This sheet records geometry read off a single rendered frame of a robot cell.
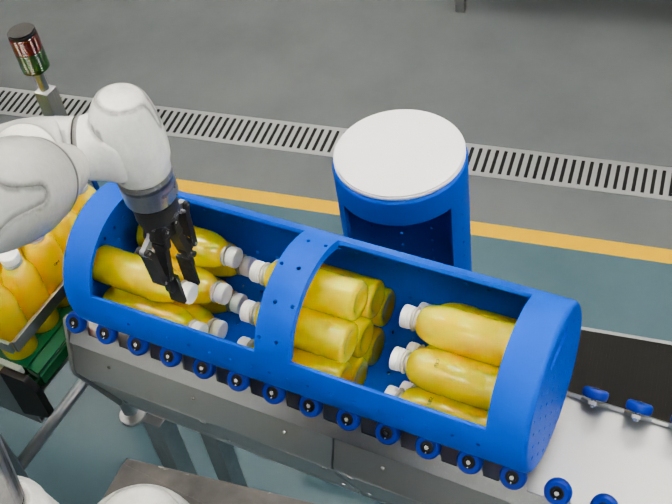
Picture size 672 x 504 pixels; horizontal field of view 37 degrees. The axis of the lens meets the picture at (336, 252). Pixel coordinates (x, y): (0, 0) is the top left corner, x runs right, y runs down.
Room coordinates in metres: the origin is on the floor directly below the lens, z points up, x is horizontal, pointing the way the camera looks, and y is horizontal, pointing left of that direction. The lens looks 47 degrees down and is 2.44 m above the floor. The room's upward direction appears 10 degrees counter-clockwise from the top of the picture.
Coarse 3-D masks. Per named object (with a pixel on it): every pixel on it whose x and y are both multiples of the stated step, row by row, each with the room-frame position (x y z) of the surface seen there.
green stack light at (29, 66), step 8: (16, 56) 1.92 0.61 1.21; (32, 56) 1.91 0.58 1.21; (40, 56) 1.91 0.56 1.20; (24, 64) 1.91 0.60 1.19; (32, 64) 1.90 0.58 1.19; (40, 64) 1.91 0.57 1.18; (48, 64) 1.93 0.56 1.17; (24, 72) 1.91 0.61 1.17; (32, 72) 1.90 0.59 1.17; (40, 72) 1.91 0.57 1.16
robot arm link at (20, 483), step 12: (0, 444) 0.74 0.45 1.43; (0, 456) 0.73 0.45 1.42; (0, 468) 0.72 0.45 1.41; (12, 468) 0.74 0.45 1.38; (0, 480) 0.71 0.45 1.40; (12, 480) 0.72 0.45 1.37; (24, 480) 0.77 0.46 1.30; (0, 492) 0.70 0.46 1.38; (12, 492) 0.71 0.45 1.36; (24, 492) 0.74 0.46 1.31; (36, 492) 0.74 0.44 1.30
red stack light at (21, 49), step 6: (36, 30) 1.94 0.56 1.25; (36, 36) 1.93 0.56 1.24; (12, 42) 1.91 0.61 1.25; (18, 42) 1.91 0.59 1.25; (24, 42) 1.90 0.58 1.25; (30, 42) 1.91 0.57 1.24; (36, 42) 1.92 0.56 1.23; (12, 48) 1.92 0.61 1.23; (18, 48) 1.91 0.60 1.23; (24, 48) 1.90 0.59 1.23; (30, 48) 1.91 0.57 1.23; (36, 48) 1.91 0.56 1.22; (18, 54) 1.91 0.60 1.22; (24, 54) 1.90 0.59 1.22; (30, 54) 1.90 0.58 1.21
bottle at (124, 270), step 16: (96, 256) 1.32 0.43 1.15; (112, 256) 1.31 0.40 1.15; (128, 256) 1.31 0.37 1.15; (96, 272) 1.30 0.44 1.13; (112, 272) 1.29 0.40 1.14; (128, 272) 1.27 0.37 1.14; (144, 272) 1.26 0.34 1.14; (176, 272) 1.26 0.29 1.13; (128, 288) 1.26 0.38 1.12; (144, 288) 1.24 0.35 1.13; (160, 288) 1.23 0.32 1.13
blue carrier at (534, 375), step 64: (64, 256) 1.30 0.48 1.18; (256, 256) 1.36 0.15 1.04; (320, 256) 1.14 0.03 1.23; (384, 256) 1.14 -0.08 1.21; (128, 320) 1.19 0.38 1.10; (576, 320) 0.99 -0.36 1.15; (320, 384) 0.98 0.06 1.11; (384, 384) 1.07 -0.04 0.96; (512, 384) 0.85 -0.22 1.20; (512, 448) 0.80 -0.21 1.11
